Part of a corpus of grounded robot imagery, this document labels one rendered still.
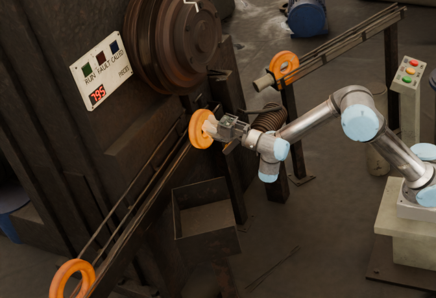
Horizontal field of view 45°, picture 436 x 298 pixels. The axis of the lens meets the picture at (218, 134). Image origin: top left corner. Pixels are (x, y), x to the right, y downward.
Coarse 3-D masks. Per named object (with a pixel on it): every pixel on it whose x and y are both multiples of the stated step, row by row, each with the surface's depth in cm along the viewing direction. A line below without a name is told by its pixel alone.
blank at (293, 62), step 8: (280, 56) 250; (288, 56) 253; (296, 56) 255; (272, 64) 251; (280, 64) 253; (288, 64) 258; (296, 64) 257; (280, 72) 255; (288, 72) 257; (288, 80) 259
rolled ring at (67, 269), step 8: (64, 264) 174; (72, 264) 173; (80, 264) 177; (88, 264) 180; (56, 272) 171; (64, 272) 171; (72, 272) 173; (88, 272) 180; (56, 280) 169; (64, 280) 171; (88, 280) 181; (56, 288) 168; (88, 288) 181; (56, 296) 169; (80, 296) 181
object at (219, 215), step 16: (176, 192) 198; (192, 192) 199; (208, 192) 200; (224, 192) 201; (176, 208) 196; (192, 208) 203; (208, 208) 201; (224, 208) 199; (176, 224) 186; (192, 224) 197; (208, 224) 195; (224, 224) 194; (176, 240) 176; (192, 240) 177; (208, 240) 178; (224, 240) 179; (192, 256) 181; (208, 256) 182; (224, 256) 183; (224, 272) 206; (224, 288) 211
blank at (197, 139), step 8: (200, 112) 202; (208, 112) 206; (192, 120) 200; (200, 120) 202; (192, 128) 200; (200, 128) 202; (192, 136) 200; (200, 136) 203; (208, 136) 207; (192, 144) 203; (200, 144) 203; (208, 144) 208
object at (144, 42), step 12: (144, 0) 193; (156, 0) 190; (144, 12) 191; (156, 12) 191; (144, 24) 191; (144, 36) 191; (144, 48) 193; (144, 60) 195; (156, 60) 195; (156, 72) 195; (156, 84) 204; (168, 84) 203
